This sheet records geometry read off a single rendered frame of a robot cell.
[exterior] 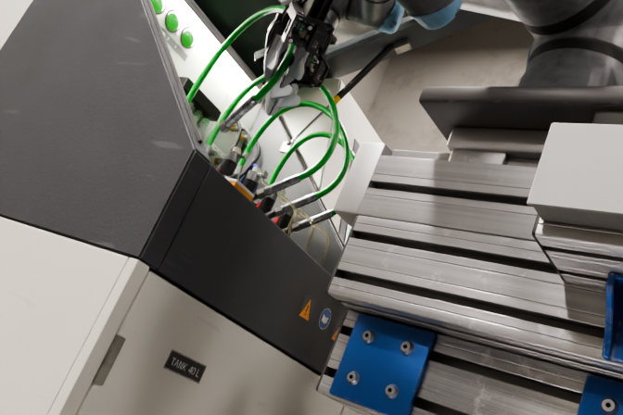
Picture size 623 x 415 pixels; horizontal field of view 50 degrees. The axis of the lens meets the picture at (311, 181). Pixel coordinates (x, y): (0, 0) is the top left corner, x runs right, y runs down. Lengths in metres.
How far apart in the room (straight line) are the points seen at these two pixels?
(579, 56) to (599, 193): 0.27
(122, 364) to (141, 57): 0.46
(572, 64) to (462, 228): 0.20
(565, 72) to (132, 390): 0.63
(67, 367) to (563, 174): 0.60
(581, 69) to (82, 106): 0.72
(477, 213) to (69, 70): 0.76
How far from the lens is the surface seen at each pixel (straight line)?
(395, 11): 1.44
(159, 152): 0.93
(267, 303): 1.08
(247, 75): 1.75
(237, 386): 1.08
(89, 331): 0.86
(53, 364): 0.88
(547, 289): 0.60
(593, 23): 0.76
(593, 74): 0.72
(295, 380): 1.21
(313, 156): 1.72
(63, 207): 1.00
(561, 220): 0.51
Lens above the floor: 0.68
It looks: 19 degrees up
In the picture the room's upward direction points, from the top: 24 degrees clockwise
